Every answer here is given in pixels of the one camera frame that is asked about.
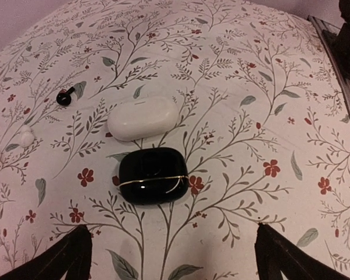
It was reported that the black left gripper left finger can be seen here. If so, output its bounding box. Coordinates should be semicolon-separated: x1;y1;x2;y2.
0;225;92;280

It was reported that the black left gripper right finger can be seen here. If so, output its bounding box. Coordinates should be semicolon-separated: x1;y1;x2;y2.
255;223;349;280

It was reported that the black earbuds charging case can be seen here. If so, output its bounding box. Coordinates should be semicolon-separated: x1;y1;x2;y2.
118;147;190;205

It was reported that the black wireless earbud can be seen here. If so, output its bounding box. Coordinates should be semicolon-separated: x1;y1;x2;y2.
56;87;75;106

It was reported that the white earbuds charging case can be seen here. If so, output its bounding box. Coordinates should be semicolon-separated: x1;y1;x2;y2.
107;96;179;142

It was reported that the floral patterned table mat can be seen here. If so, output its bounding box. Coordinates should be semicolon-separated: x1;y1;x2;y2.
0;1;350;279

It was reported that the right aluminium table rail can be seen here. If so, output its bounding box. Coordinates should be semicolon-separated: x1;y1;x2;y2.
307;16;350;115

